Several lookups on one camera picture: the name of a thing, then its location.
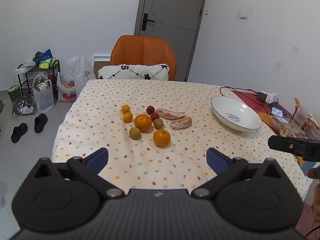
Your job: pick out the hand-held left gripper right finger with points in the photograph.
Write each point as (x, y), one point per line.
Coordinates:
(218, 160)

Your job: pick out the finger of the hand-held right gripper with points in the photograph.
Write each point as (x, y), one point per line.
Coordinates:
(287, 144)

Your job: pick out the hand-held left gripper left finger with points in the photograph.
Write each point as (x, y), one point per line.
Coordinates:
(97, 160)

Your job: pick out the green-yellow round fruit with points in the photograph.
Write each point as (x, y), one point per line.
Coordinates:
(134, 133)
(158, 123)

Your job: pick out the white bowl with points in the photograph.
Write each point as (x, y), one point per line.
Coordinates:
(236, 113)

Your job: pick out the short peeled pomelo segment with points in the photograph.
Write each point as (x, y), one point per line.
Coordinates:
(180, 123)

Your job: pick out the small yellow orange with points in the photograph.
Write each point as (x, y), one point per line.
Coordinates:
(128, 117)
(125, 109)

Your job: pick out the large orange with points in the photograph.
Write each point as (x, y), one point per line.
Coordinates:
(143, 122)
(162, 137)

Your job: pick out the long peeled pomelo segment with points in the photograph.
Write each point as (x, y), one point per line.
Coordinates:
(170, 113)

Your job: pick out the small red fruit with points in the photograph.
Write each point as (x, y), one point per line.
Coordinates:
(150, 109)
(154, 117)

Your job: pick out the person's right hand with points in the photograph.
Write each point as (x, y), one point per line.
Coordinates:
(312, 173)

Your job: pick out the clear snack bag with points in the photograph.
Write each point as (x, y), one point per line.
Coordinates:
(285, 127)

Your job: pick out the clear packet with red label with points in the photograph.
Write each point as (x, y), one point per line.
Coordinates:
(301, 113)

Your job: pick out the black phone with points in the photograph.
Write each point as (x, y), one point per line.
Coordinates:
(277, 111)

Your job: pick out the white power strip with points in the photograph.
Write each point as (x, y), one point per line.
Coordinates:
(272, 98)

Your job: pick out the black power adapter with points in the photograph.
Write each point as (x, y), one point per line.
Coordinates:
(262, 96)

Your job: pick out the red cloth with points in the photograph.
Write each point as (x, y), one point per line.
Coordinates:
(252, 102)

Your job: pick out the black slipper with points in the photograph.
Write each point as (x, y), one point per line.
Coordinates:
(18, 132)
(40, 122)

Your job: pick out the clear plastic bag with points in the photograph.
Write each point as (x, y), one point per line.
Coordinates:
(80, 72)

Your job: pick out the clear bag with dark contents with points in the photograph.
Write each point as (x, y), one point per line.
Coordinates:
(25, 105)

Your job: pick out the white fluffy cushion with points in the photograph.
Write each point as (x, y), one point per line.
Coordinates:
(132, 72)

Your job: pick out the green box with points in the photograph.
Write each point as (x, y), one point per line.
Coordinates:
(13, 94)

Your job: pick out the green packet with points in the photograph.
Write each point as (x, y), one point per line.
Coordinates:
(47, 63)

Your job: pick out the black metal shelf rack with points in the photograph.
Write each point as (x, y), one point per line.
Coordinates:
(25, 78)

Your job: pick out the blue packet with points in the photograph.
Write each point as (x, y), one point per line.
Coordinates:
(45, 55)

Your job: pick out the orange leather chair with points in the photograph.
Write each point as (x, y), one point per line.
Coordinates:
(143, 52)

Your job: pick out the white cloth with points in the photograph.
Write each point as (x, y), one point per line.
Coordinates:
(26, 65)

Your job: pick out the dark cloth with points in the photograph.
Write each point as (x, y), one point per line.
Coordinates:
(38, 55)

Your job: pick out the grey door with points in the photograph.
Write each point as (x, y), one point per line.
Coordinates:
(175, 17)

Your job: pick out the clear wall hook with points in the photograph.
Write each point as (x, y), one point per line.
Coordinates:
(278, 65)

